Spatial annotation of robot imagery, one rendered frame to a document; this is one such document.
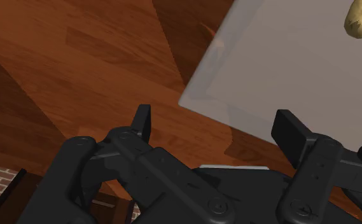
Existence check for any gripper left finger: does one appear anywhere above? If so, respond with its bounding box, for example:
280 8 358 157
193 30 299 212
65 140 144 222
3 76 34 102
17 104 239 224

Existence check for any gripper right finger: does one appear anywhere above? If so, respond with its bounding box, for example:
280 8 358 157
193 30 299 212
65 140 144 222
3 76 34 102
270 109 362 224

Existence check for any brown potato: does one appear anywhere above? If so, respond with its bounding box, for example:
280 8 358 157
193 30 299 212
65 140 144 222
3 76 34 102
344 0 362 39

